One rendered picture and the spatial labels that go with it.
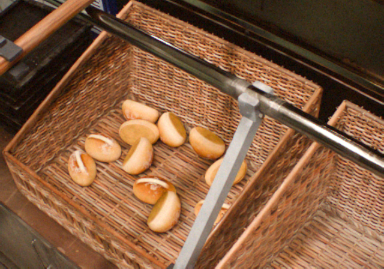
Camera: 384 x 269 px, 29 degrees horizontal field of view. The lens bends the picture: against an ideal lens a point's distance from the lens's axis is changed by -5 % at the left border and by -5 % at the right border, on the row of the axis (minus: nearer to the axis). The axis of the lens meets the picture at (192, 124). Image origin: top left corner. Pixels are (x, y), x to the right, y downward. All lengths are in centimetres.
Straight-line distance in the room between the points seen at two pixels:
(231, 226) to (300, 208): 17
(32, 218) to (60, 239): 10
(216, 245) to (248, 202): 11
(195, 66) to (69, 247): 70
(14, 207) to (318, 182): 72
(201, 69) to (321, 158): 49
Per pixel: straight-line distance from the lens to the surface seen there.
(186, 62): 117
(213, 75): 114
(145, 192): 171
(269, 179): 155
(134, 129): 183
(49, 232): 177
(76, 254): 171
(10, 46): 122
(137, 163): 176
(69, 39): 188
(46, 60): 185
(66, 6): 128
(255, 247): 151
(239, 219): 153
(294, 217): 159
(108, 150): 181
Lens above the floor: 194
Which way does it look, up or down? 46 degrees down
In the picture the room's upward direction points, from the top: 10 degrees counter-clockwise
